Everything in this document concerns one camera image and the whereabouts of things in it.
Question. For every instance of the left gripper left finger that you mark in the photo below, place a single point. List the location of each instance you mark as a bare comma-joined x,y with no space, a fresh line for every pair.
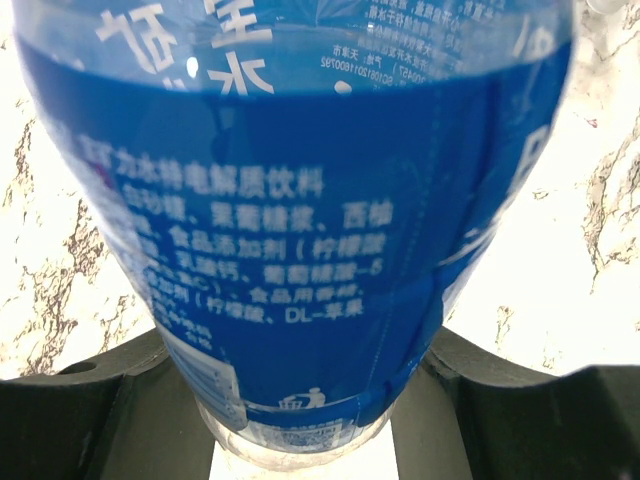
123,414

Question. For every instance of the clear bottle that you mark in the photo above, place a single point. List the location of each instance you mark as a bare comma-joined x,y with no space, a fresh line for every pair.
297,189

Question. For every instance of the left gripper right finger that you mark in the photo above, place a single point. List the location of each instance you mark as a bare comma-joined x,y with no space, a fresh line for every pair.
469,414

